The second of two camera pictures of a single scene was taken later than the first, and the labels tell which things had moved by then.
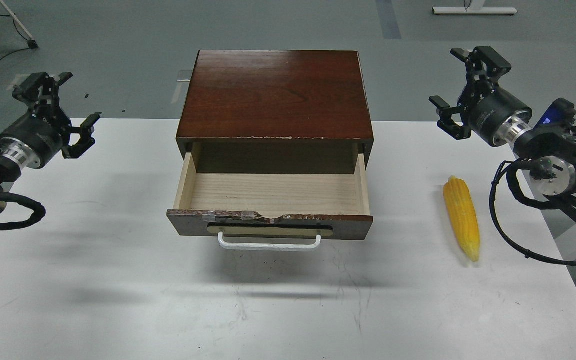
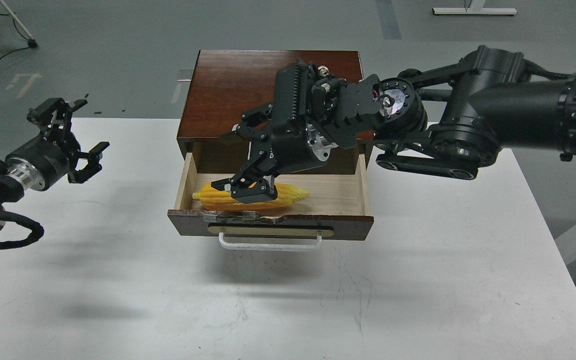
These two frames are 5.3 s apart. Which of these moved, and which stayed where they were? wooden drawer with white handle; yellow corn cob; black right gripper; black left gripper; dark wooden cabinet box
Moved: yellow corn cob; black left gripper; black right gripper
Stayed: wooden drawer with white handle; dark wooden cabinet box
